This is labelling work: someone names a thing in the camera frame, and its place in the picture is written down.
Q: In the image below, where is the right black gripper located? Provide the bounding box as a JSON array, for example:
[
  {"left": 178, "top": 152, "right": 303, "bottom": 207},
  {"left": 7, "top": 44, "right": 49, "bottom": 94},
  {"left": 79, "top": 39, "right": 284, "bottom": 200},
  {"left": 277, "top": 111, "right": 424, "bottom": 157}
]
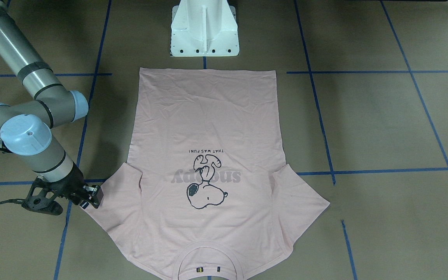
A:
[{"left": 51, "top": 165, "right": 103, "bottom": 209}]

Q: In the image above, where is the pink Snoopy t-shirt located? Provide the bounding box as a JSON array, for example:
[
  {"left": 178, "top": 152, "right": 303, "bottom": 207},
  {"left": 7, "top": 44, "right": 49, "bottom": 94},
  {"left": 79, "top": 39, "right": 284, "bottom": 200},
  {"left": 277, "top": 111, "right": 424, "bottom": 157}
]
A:
[{"left": 85, "top": 68, "right": 329, "bottom": 280}]

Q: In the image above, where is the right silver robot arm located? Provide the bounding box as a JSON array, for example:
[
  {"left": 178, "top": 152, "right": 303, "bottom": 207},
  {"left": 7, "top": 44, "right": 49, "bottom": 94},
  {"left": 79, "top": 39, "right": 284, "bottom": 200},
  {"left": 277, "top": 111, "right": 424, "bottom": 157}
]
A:
[{"left": 0, "top": 0, "right": 103, "bottom": 215}]

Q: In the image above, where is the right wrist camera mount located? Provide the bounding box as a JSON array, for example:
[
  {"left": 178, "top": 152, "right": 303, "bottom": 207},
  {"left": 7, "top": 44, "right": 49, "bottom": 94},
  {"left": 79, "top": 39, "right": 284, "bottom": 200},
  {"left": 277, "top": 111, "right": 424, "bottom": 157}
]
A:
[{"left": 21, "top": 177, "right": 63, "bottom": 216}]

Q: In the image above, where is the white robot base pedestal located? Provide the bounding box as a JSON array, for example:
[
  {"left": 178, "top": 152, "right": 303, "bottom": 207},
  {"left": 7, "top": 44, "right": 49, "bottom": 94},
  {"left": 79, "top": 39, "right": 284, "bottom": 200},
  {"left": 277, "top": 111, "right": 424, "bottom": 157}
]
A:
[{"left": 170, "top": 0, "right": 240, "bottom": 57}]

